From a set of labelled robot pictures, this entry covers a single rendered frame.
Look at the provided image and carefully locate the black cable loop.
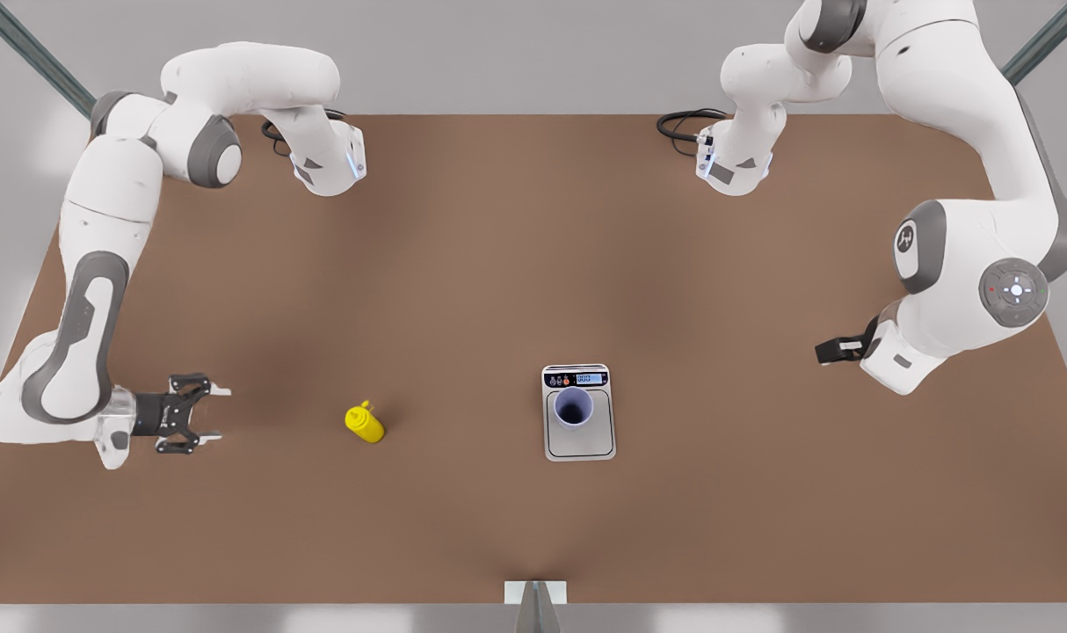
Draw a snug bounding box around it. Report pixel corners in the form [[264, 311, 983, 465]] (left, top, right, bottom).
[[656, 108, 731, 160], [260, 108, 348, 160]]

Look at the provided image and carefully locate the grey digital kitchen scale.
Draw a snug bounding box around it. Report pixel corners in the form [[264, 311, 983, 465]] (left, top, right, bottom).
[[541, 363, 618, 463]]

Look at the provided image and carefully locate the pale blue cup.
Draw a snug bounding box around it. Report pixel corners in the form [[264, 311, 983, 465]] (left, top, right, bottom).
[[553, 388, 596, 430]]

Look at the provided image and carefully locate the silver frame post with foot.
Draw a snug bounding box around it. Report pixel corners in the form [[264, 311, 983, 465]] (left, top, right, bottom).
[[504, 579, 569, 633]]

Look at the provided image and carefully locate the yellow sauce bottle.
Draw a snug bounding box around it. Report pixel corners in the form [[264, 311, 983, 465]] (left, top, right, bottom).
[[345, 400, 387, 445]]

